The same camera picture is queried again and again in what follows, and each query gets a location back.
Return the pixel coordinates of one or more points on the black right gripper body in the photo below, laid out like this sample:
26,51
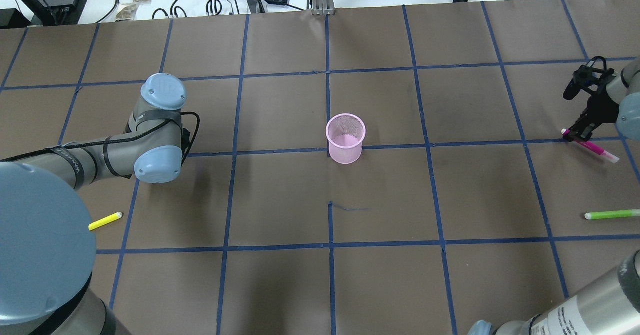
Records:
596,109

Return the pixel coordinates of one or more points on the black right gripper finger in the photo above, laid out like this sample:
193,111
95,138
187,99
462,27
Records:
583,129

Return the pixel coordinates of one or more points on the pink mesh cup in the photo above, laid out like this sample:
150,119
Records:
345,135

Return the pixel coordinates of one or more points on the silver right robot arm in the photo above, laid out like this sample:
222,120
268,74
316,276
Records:
609,305

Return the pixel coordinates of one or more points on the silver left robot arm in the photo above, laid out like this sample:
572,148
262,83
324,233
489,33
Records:
48,251

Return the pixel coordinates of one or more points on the pink highlighter pen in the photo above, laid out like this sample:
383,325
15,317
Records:
592,147

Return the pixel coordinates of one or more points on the green highlighter pen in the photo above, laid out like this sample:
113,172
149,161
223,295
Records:
612,214

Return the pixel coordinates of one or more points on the yellow highlighter pen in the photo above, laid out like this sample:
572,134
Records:
105,221

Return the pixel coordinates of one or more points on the black camera stand base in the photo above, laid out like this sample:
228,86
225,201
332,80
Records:
55,12

